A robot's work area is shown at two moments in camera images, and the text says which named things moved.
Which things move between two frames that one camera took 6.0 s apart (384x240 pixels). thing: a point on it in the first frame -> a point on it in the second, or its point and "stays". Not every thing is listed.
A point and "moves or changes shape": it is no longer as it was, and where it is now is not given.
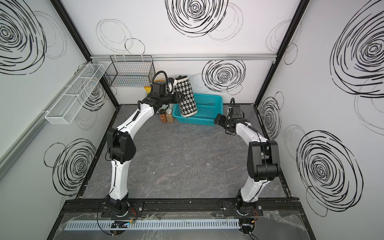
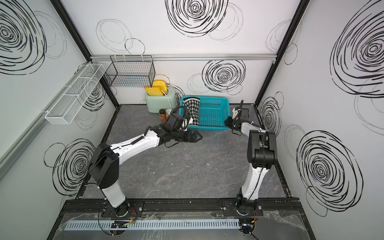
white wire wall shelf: [66, 108] stays
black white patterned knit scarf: [187, 106] moves or changes shape
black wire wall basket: [134, 71] stays
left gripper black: [177, 100] -> [193, 136]
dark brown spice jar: [163, 115] stays
